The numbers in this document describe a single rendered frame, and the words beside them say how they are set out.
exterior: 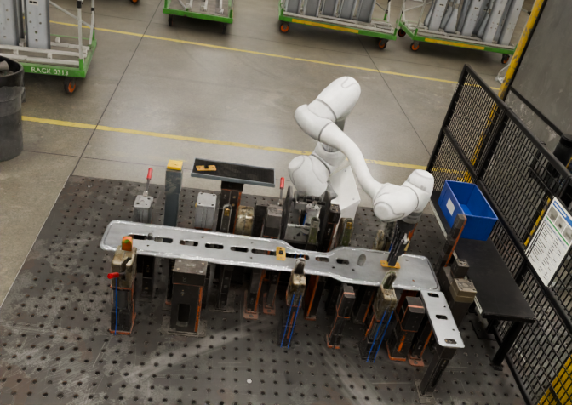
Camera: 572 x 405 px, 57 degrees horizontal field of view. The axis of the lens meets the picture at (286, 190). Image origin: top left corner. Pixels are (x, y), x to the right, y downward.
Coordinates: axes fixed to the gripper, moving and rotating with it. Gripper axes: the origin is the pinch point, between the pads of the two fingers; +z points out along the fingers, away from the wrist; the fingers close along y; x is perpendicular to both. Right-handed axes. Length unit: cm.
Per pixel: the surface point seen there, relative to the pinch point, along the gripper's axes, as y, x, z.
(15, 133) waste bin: -205, -236, 85
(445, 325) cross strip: 30.8, 15.8, 5.2
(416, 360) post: 22.8, 15.8, 34.7
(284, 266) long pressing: 7.9, -45.1, 5.4
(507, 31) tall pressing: -723, 367, 53
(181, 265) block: 18, -85, 3
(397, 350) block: 22.8, 5.8, 29.8
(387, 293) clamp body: 21.4, -6.3, 0.9
